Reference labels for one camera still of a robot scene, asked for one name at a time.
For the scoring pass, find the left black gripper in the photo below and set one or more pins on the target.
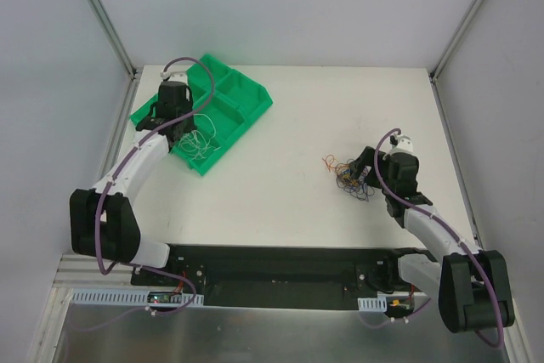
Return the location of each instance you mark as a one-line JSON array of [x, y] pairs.
[[183, 129]]

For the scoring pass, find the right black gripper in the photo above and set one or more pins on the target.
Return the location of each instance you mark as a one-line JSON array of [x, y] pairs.
[[367, 161]]

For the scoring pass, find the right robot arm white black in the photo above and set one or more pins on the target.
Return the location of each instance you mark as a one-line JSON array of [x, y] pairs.
[[470, 285]]

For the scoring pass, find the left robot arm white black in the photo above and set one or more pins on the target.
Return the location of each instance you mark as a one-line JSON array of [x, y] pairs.
[[104, 213]]

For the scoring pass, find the green compartment tray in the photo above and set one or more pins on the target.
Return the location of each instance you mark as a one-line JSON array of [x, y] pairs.
[[237, 103]]

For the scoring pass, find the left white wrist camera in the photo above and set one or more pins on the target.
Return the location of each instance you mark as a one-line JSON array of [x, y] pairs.
[[175, 76]]

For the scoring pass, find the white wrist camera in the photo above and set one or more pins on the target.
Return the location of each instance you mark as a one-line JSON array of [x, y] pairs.
[[400, 143], [175, 76]]

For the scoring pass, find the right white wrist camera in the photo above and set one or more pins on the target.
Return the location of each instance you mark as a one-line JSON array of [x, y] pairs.
[[400, 143]]

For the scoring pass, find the right white cable duct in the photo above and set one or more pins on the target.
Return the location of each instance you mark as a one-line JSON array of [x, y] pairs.
[[372, 305]]

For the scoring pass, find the white cable duct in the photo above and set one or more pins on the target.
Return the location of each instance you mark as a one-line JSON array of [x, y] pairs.
[[372, 305], [117, 297]]

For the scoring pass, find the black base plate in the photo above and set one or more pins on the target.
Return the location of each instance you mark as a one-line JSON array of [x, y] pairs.
[[282, 277]]

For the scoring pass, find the left aluminium frame post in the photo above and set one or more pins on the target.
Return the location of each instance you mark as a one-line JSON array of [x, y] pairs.
[[112, 36]]

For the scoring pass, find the aluminium frame post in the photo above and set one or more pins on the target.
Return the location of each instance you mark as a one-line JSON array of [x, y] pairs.
[[112, 36], [456, 39]]

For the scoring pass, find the aluminium frame rail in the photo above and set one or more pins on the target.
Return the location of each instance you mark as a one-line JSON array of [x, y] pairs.
[[76, 270]]

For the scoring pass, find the left white cable duct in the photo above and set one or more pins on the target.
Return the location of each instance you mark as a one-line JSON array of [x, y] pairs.
[[117, 297]]

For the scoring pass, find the right aluminium frame post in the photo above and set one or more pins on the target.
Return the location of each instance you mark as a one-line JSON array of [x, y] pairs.
[[456, 39]]

